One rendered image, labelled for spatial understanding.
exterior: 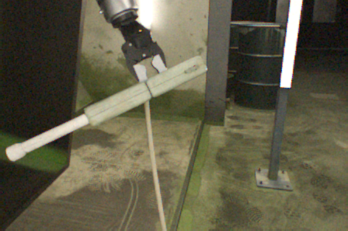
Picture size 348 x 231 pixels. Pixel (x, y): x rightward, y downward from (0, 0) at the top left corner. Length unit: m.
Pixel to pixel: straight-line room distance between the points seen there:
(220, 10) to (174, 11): 0.39
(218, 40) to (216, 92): 0.46
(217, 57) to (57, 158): 1.68
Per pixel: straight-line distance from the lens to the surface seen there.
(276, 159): 1.82
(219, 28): 2.41
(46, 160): 1.15
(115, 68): 2.67
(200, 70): 0.68
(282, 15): 7.22
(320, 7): 7.48
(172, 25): 2.46
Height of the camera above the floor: 1.00
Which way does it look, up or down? 17 degrees down
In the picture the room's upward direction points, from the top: straight up
